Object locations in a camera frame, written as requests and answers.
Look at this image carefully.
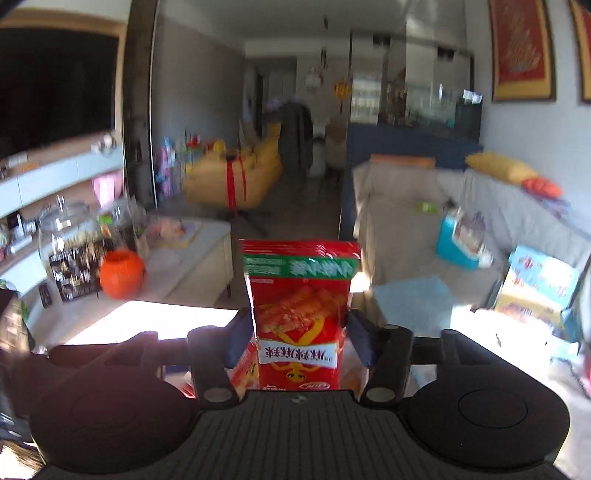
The yellow pillow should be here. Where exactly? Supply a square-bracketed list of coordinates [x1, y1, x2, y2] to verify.
[466, 151, 539, 186]

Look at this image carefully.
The glass fish tank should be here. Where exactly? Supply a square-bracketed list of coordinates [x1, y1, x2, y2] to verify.
[349, 78, 483, 143]

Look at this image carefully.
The black plum snack box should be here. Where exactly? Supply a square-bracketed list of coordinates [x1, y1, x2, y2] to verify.
[48, 242, 105, 302]

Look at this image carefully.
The blue toy case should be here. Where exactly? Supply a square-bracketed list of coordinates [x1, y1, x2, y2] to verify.
[436, 207, 494, 271]

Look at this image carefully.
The red framed wall picture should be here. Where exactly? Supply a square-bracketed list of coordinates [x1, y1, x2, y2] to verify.
[488, 0, 556, 103]

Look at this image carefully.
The yellow red snack packet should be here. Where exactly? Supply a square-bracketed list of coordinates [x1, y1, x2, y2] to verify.
[228, 340, 259, 399]

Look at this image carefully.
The grey sofa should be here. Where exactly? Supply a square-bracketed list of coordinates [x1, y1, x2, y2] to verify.
[352, 154, 591, 342]

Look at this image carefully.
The glass jar with lid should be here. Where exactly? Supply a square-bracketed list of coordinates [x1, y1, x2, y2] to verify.
[37, 195, 99, 278]

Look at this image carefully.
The orange plush toy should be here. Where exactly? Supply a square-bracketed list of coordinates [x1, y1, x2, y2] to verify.
[522, 177, 563, 200]

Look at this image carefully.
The red shrimp stick snack bag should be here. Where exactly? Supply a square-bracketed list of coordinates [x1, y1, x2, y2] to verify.
[242, 240, 361, 391]

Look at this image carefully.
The yellow armchair with red ribbon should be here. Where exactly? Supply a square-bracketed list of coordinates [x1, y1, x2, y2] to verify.
[182, 123, 283, 211]

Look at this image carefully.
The orange pumpkin bucket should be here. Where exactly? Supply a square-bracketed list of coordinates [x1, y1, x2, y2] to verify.
[99, 250, 145, 300]

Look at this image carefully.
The black television screen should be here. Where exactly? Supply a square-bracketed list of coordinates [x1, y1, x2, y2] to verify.
[0, 28, 118, 158]

